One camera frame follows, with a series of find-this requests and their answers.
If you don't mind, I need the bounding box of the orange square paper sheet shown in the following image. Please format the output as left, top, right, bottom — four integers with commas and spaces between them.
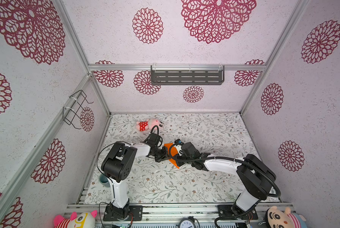
164, 143, 180, 169

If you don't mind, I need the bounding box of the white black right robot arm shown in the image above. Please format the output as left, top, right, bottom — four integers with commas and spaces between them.
176, 153, 281, 215

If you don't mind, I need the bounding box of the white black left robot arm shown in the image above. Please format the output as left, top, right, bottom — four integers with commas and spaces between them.
101, 141, 169, 209

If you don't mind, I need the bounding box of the pink pig plush toy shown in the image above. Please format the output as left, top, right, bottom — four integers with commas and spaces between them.
135, 119, 164, 132

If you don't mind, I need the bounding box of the teal cup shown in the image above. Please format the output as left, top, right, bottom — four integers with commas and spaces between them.
98, 174, 111, 188

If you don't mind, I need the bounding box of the round gauge clock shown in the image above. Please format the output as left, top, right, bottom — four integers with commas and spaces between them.
178, 217, 196, 228

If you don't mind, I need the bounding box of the boy face plush toy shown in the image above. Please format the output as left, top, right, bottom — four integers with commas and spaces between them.
264, 206, 307, 228

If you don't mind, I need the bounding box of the pink white plush toy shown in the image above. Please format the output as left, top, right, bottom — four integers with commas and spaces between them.
54, 210, 98, 228

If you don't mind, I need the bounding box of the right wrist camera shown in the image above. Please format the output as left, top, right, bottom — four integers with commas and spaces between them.
181, 142, 201, 159

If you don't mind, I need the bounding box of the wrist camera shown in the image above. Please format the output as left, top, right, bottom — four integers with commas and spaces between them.
144, 133, 163, 147
181, 142, 201, 159

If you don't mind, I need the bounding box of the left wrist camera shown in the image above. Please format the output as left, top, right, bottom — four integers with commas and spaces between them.
144, 133, 163, 147

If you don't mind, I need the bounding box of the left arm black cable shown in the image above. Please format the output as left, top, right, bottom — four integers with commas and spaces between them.
96, 141, 122, 179

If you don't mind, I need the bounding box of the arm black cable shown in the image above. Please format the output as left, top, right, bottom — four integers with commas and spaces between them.
168, 139, 282, 228
96, 141, 122, 179

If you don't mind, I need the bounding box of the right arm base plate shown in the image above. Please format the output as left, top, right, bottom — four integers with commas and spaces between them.
217, 204, 258, 220

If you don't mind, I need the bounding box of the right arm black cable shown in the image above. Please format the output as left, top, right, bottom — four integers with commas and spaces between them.
168, 139, 282, 228

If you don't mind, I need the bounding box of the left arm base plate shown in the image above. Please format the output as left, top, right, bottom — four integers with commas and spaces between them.
103, 204, 143, 222

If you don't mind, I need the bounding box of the grey wall shelf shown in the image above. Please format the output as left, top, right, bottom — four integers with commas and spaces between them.
150, 66, 225, 86

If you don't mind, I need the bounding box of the black wire wall rack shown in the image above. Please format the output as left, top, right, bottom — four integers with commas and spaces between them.
62, 90, 93, 130

